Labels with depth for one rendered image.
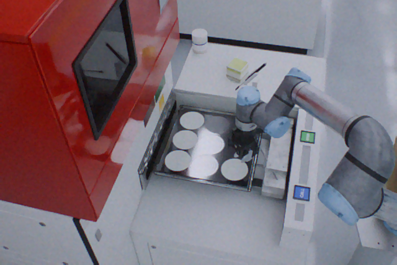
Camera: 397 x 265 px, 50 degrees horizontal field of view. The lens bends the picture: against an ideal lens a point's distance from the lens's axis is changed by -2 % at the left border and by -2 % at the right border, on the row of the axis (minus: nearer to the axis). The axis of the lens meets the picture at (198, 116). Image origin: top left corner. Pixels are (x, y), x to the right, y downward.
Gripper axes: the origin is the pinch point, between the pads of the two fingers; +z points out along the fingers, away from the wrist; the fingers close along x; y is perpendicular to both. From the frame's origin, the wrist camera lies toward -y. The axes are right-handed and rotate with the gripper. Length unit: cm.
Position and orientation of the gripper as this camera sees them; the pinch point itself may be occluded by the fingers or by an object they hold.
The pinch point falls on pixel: (247, 157)
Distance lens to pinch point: 167.5
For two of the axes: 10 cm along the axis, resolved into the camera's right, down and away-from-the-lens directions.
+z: 0.3, 6.9, 7.2
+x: 6.3, 5.5, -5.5
